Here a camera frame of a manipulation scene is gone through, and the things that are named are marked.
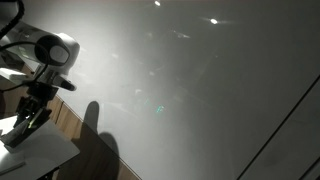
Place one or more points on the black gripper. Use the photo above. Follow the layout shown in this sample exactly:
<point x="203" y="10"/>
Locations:
<point x="38" y="96"/>

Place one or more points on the black whiteboard eraser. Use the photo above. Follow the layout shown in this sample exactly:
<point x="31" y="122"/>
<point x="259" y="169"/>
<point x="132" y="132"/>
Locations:
<point x="15" y="138"/>

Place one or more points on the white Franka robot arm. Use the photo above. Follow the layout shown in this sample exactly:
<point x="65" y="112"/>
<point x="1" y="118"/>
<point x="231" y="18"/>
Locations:
<point x="71" y="50"/>

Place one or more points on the large white whiteboard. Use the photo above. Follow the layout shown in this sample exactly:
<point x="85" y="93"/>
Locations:
<point x="183" y="83"/>

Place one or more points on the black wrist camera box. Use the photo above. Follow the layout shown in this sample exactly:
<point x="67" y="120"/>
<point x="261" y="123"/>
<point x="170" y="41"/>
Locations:
<point x="65" y="84"/>

